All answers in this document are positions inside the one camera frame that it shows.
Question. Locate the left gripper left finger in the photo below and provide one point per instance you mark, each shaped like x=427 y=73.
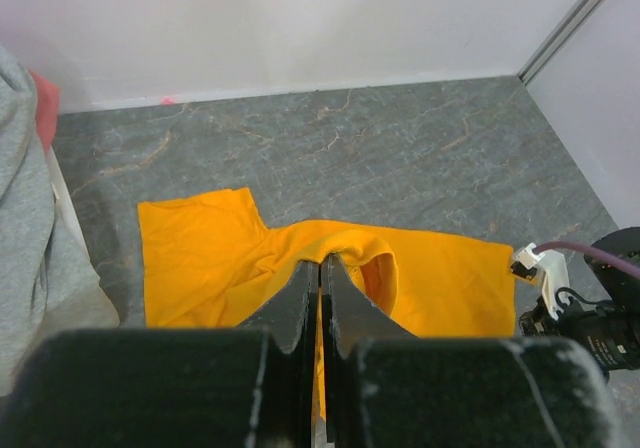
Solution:
x=283 y=412

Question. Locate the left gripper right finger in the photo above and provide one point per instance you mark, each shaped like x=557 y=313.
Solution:
x=349 y=316

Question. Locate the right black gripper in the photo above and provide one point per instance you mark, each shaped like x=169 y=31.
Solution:
x=609 y=333

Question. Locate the orange t shirt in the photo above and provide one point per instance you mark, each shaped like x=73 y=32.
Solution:
x=210 y=261

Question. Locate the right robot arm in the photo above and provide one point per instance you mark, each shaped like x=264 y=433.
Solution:
x=613 y=260

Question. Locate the grey t shirt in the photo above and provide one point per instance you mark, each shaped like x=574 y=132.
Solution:
x=48 y=284

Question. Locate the pink red garment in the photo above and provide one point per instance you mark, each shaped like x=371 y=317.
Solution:
x=47 y=110

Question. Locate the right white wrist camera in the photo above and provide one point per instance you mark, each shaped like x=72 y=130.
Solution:
x=548 y=271

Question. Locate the right aluminium frame post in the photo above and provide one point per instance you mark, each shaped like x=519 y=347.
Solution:
x=580 y=11

